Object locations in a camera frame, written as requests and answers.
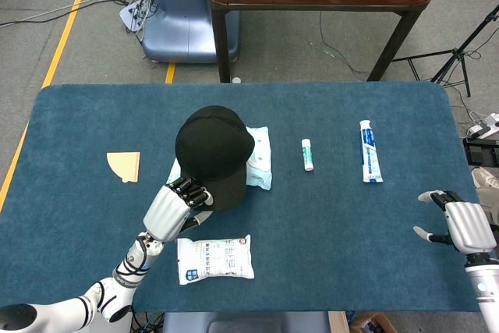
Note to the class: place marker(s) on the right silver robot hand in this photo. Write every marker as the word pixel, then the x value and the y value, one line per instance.
pixel 469 227

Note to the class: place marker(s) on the black baseball cap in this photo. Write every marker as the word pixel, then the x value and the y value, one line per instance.
pixel 212 146

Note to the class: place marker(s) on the white power strip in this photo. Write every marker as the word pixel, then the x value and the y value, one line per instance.
pixel 481 129

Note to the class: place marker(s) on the beige wooden board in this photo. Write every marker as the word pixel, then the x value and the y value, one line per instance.
pixel 338 323

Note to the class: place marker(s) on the light blue wet wipes pack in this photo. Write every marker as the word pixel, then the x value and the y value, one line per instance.
pixel 261 161

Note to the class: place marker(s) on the blue grey machine base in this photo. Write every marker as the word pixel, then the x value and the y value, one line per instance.
pixel 179 17

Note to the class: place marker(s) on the brown cardboard box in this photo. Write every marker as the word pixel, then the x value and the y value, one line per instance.
pixel 372 323

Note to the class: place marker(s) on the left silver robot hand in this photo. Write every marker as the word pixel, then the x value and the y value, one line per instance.
pixel 167 212

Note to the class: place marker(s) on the white panel with plugs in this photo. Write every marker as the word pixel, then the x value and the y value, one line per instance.
pixel 130 17

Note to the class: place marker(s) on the blue white toothpaste tube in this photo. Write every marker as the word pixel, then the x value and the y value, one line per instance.
pixel 370 153

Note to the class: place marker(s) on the white printed snack bag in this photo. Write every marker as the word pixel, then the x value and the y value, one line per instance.
pixel 214 261

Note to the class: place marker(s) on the white beige sneaker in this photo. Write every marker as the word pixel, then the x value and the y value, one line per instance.
pixel 487 179

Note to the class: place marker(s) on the white green glue stick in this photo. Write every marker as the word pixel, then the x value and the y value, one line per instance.
pixel 307 155

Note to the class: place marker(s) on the beige fan-shaped card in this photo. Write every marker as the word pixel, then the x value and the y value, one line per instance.
pixel 124 165

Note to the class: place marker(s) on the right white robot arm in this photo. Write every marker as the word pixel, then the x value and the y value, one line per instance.
pixel 485 290

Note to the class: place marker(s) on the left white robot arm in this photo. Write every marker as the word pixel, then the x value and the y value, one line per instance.
pixel 58 309

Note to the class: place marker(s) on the black tripod stand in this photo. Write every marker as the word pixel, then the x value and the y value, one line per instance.
pixel 455 52

